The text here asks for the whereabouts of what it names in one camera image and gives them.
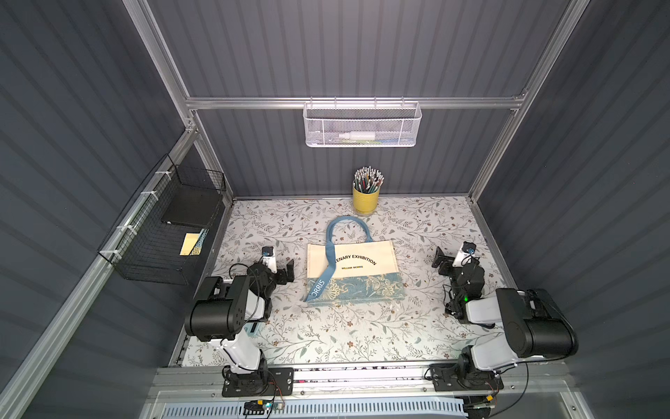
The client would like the cream and blue canvas tote bag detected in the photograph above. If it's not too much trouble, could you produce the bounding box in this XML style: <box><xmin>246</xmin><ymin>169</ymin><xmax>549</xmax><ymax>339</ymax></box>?
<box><xmin>304</xmin><ymin>216</ymin><xmax>405</xmax><ymax>306</ymax></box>

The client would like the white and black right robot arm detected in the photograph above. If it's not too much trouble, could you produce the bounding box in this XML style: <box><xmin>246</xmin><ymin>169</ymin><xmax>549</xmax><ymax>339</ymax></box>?
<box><xmin>430</xmin><ymin>242</ymin><xmax>579</xmax><ymax>388</ymax></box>

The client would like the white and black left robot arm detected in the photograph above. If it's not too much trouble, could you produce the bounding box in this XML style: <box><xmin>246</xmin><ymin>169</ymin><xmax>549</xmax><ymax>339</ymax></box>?
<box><xmin>184</xmin><ymin>259</ymin><xmax>295</xmax><ymax>380</ymax></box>

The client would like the teal calculator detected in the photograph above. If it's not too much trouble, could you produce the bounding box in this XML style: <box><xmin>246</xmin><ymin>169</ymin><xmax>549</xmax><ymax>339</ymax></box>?
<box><xmin>244</xmin><ymin>321</ymin><xmax>263</xmax><ymax>337</ymax></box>

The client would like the yellow sticky note pad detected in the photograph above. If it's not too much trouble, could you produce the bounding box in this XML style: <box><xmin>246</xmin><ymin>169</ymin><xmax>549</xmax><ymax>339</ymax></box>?
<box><xmin>180</xmin><ymin>229</ymin><xmax>209</xmax><ymax>257</ymax></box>

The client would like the yellow pencil cup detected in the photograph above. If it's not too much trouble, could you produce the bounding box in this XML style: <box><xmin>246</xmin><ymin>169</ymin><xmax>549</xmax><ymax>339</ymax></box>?
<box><xmin>352</xmin><ymin>189</ymin><xmax>380</xmax><ymax>216</ymax></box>

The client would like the black notebook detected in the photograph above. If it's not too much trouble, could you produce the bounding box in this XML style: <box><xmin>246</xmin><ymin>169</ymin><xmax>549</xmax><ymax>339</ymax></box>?
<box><xmin>161</xmin><ymin>185</ymin><xmax>223</xmax><ymax>228</ymax></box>

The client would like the small green circuit board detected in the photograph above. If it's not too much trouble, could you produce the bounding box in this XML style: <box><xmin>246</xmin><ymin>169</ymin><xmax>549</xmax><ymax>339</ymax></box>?
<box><xmin>242</xmin><ymin>400</ymin><xmax>275</xmax><ymax>417</ymax></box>

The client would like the white marker tube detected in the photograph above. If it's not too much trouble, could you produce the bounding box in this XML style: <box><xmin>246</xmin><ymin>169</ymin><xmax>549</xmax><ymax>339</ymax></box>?
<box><xmin>338</xmin><ymin>131</ymin><xmax>376</xmax><ymax>142</ymax></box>

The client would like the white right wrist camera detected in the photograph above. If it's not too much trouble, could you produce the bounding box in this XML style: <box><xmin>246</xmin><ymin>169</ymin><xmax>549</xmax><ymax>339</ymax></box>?
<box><xmin>452</xmin><ymin>241</ymin><xmax>476</xmax><ymax>267</ymax></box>

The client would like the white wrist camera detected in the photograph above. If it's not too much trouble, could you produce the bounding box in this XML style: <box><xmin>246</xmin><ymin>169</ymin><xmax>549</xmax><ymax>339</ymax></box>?
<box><xmin>261</xmin><ymin>246</ymin><xmax>277</xmax><ymax>273</ymax></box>
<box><xmin>452</xmin><ymin>241</ymin><xmax>476</xmax><ymax>267</ymax></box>

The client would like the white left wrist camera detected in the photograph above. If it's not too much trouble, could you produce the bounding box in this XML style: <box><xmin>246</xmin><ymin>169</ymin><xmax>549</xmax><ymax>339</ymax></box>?
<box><xmin>261</xmin><ymin>246</ymin><xmax>277</xmax><ymax>273</ymax></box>

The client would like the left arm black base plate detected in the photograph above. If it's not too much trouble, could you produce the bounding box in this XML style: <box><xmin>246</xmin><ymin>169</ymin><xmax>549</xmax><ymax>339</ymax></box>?
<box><xmin>222</xmin><ymin>366</ymin><xmax>295</xmax><ymax>398</ymax></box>

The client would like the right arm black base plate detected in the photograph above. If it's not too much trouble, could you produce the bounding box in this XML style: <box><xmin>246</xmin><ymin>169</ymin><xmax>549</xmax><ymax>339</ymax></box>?
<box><xmin>426</xmin><ymin>362</ymin><xmax>504</xmax><ymax>393</ymax></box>

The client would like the black wire wall basket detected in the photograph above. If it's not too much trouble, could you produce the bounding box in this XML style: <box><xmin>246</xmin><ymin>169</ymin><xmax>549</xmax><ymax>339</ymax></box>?
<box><xmin>99</xmin><ymin>155</ymin><xmax>226</xmax><ymax>286</ymax></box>

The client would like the white slotted cable duct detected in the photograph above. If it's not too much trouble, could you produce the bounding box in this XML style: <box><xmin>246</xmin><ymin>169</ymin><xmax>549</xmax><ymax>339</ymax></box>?
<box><xmin>158</xmin><ymin>396</ymin><xmax>468</xmax><ymax>418</ymax></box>

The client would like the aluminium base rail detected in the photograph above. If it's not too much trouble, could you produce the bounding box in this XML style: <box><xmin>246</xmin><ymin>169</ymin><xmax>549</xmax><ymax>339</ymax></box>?
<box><xmin>147</xmin><ymin>361</ymin><xmax>574</xmax><ymax>403</ymax></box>

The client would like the white wire mesh basket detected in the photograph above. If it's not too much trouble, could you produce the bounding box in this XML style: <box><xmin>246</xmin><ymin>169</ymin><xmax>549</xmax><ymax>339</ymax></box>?
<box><xmin>303</xmin><ymin>101</ymin><xmax>422</xmax><ymax>148</ymax></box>

